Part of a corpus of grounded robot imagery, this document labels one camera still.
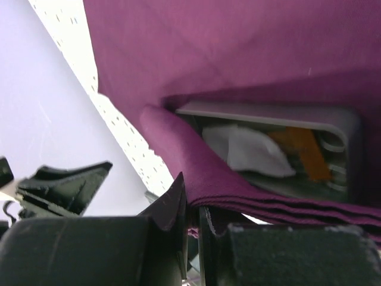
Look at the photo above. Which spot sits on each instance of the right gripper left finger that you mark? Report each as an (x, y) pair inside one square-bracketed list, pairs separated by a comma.
[(166, 250)]

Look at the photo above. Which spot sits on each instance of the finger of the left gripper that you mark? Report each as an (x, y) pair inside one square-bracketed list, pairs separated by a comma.
[(61, 192)]

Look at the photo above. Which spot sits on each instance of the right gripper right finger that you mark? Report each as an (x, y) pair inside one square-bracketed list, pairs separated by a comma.
[(211, 254)]

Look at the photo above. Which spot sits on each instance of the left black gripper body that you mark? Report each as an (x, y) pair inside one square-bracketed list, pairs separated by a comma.
[(8, 195)]

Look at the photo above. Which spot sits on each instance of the white gauze pad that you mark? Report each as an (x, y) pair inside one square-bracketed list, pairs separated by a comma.
[(251, 150), (217, 138)]

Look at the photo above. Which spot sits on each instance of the metal instrument tray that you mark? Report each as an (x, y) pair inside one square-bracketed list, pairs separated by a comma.
[(338, 132)]

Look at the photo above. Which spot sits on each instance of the orange bandage strip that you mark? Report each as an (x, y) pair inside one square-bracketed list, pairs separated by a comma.
[(301, 142)]

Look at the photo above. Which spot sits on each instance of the purple cloth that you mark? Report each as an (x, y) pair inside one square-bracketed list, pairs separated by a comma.
[(154, 56)]

